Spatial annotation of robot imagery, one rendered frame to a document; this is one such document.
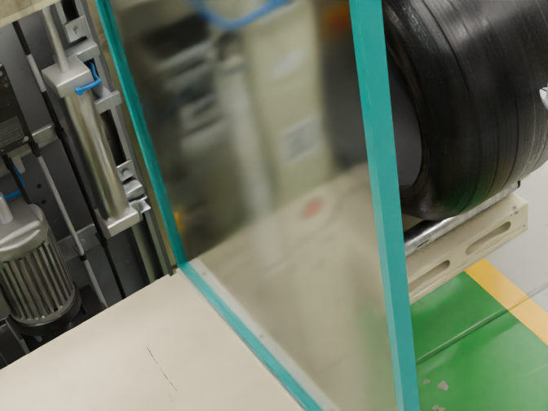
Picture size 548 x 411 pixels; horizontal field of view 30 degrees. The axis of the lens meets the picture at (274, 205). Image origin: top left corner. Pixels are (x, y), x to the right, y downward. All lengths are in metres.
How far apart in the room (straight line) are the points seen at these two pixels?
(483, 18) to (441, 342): 1.47
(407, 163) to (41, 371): 1.00
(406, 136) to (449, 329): 0.96
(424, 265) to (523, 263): 1.22
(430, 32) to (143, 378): 0.71
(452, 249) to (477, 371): 0.94
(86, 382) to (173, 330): 0.14
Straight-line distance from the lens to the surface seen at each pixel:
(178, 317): 1.44
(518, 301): 3.09
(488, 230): 2.07
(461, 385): 2.90
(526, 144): 1.81
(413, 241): 1.98
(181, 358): 1.39
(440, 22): 1.66
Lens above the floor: 2.31
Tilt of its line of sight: 42 degrees down
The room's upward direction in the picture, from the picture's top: 12 degrees counter-clockwise
